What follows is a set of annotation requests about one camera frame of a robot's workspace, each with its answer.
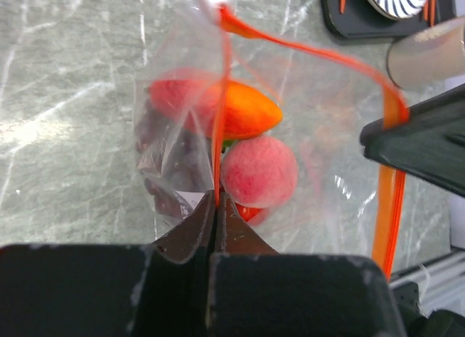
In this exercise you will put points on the orange plastic spoon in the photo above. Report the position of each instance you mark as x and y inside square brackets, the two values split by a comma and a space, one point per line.
[429, 12]

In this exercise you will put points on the blue striped white plate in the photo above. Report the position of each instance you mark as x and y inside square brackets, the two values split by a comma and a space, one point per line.
[398, 9]

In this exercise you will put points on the dark green tray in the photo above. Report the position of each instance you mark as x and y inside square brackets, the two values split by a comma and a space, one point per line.
[361, 21]

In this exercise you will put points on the pink peach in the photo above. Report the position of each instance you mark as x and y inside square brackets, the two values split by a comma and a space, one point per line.
[260, 173]

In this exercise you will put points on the red yellow apple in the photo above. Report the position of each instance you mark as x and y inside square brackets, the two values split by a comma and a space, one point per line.
[190, 97]

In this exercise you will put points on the clear zip top bag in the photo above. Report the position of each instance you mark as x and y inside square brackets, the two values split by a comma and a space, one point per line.
[342, 202]

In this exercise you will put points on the dark red grape bunch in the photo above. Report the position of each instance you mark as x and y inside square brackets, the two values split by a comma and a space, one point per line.
[175, 165]

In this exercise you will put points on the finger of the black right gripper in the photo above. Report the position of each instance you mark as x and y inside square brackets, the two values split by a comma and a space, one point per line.
[430, 146]

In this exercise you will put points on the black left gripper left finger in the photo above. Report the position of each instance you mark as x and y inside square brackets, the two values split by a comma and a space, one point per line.
[156, 289]

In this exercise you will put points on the beige mug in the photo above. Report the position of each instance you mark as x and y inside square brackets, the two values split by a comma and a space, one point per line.
[434, 54]

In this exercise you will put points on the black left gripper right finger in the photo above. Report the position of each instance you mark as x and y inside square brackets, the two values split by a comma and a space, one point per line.
[255, 291]

